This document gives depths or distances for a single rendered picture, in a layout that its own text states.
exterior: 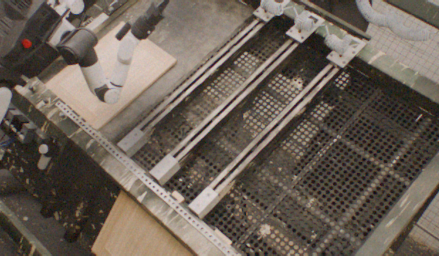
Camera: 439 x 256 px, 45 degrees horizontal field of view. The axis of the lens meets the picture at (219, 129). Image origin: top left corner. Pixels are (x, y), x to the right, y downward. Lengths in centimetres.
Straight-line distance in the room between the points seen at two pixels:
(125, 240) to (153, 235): 19
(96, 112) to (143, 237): 67
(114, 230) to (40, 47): 105
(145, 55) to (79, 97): 41
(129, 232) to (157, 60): 91
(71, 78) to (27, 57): 58
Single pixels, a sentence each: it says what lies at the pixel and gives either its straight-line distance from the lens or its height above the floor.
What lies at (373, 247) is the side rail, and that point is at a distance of 228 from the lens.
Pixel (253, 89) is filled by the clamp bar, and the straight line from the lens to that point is 260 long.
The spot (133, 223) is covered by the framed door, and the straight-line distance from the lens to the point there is 277.
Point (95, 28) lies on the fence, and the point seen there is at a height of 123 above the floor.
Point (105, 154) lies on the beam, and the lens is 255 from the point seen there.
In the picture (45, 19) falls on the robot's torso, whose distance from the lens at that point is 235.
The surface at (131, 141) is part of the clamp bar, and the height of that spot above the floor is 97.
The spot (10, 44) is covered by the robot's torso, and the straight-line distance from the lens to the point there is 234.
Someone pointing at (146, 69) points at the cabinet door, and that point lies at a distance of 282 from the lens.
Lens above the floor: 193
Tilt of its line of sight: 17 degrees down
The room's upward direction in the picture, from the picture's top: 29 degrees clockwise
